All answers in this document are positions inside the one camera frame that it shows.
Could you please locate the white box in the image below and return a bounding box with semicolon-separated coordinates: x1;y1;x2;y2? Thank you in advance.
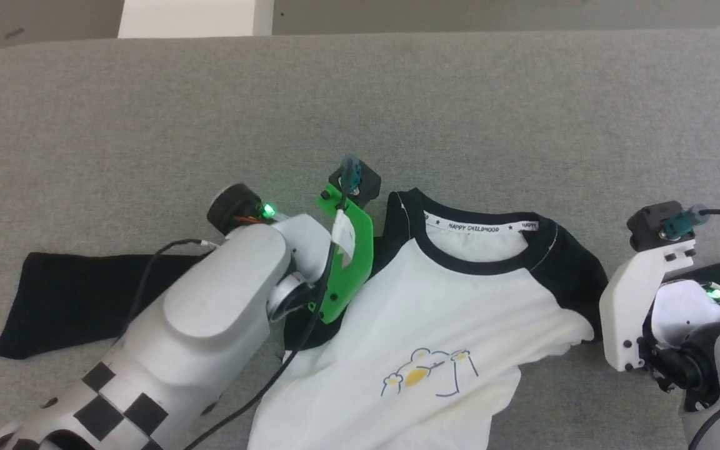
117;0;275;39

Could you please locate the white shirt with black sleeves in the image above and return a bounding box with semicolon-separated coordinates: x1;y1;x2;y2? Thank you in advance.
0;187;720;450

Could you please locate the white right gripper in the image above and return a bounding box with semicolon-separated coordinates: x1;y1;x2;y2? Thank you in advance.
598;236;698;374

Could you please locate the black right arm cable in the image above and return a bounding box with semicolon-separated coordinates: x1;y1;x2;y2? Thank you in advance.
659;204;720;241

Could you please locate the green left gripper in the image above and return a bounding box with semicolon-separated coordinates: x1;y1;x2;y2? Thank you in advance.
206;181;376;326

